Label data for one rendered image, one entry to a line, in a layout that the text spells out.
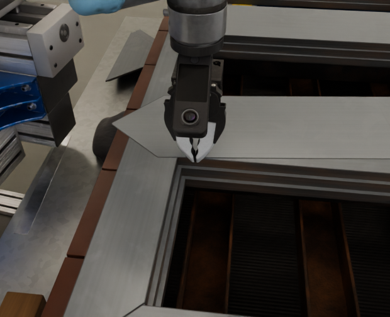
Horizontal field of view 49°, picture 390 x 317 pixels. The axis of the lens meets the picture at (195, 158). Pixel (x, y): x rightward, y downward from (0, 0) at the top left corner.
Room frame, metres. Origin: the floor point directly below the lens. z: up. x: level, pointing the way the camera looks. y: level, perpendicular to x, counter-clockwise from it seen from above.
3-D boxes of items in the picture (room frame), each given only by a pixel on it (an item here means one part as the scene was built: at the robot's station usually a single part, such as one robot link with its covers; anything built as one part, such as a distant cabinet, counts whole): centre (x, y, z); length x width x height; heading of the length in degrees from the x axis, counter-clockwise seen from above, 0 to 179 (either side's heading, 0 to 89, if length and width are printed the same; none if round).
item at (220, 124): (0.51, -0.02, 0.96); 0.05 x 0.02 x 0.09; 83
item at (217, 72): (0.54, 0.00, 1.02); 0.09 x 0.08 x 0.12; 173
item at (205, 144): (0.54, -0.02, 0.91); 0.06 x 0.03 x 0.09; 173
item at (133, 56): (1.19, 0.16, 0.70); 0.39 x 0.12 x 0.04; 173
